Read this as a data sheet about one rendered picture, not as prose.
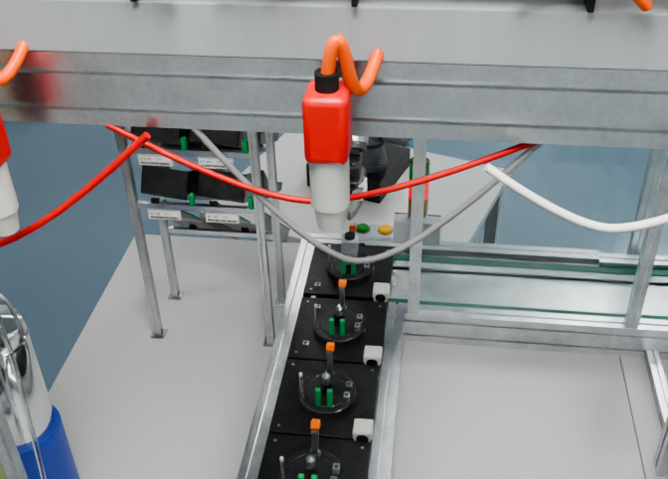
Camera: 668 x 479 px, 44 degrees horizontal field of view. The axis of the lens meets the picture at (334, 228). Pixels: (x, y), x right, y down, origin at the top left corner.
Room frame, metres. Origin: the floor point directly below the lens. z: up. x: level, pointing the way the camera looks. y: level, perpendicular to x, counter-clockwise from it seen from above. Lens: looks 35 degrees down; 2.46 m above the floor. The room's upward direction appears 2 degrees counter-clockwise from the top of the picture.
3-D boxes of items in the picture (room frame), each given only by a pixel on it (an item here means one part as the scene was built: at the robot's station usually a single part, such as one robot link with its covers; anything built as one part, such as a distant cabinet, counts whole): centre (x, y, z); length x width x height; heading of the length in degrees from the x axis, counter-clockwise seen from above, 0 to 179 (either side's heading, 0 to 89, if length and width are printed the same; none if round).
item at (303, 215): (2.49, -0.10, 0.84); 0.90 x 0.70 x 0.03; 63
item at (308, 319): (1.65, -0.01, 1.01); 0.24 x 0.24 x 0.13; 82
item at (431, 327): (1.83, -0.34, 0.91); 0.84 x 0.28 x 0.10; 82
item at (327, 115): (0.78, -0.02, 2.05); 0.13 x 0.08 x 0.22; 172
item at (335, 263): (1.90, -0.04, 0.98); 0.14 x 0.14 x 0.02
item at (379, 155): (2.54, -0.12, 0.99); 0.15 x 0.15 x 0.10
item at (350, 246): (1.89, -0.04, 1.06); 0.08 x 0.04 x 0.07; 172
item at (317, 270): (1.90, -0.04, 0.96); 0.24 x 0.24 x 0.02; 82
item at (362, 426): (1.40, 0.03, 1.01); 0.24 x 0.24 x 0.13; 82
